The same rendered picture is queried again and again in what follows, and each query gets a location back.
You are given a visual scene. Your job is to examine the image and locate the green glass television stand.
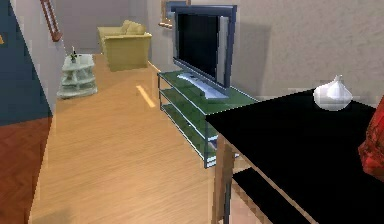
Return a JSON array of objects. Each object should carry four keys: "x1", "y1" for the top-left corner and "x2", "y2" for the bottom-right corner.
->
[{"x1": 157, "y1": 69, "x2": 260, "y2": 170}]

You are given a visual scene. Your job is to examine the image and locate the flat screen television set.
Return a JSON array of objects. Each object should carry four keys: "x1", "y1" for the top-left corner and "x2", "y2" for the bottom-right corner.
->
[{"x1": 170, "y1": 4, "x2": 238, "y2": 101}]

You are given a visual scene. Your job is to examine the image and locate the yellow sofa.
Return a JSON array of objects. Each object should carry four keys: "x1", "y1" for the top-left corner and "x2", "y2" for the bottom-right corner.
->
[{"x1": 96, "y1": 19, "x2": 153, "y2": 73}]

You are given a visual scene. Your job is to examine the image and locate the black top wooden table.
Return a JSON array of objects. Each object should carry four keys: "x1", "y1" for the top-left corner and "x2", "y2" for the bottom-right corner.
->
[{"x1": 205, "y1": 88, "x2": 384, "y2": 224}]

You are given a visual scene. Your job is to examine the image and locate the pale green corner shelf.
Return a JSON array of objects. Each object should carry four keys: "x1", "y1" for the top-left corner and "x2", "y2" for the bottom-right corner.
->
[{"x1": 56, "y1": 53, "x2": 99, "y2": 100}]

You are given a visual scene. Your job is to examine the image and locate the white round vase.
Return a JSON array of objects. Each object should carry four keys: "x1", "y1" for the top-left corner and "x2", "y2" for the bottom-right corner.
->
[{"x1": 312, "y1": 74, "x2": 354, "y2": 112}]

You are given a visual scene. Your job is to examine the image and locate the red cloth object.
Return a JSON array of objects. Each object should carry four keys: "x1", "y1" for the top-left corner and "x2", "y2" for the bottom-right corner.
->
[{"x1": 357, "y1": 96, "x2": 384, "y2": 183}]

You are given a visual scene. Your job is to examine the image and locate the blue framed wall picture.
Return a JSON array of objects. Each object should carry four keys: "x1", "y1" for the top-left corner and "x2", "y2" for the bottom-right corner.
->
[{"x1": 161, "y1": 0, "x2": 192, "y2": 22}]

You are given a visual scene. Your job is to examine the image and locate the brown framed wall picture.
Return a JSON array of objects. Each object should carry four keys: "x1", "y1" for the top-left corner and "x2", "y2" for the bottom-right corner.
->
[{"x1": 39, "y1": 0, "x2": 63, "y2": 43}]

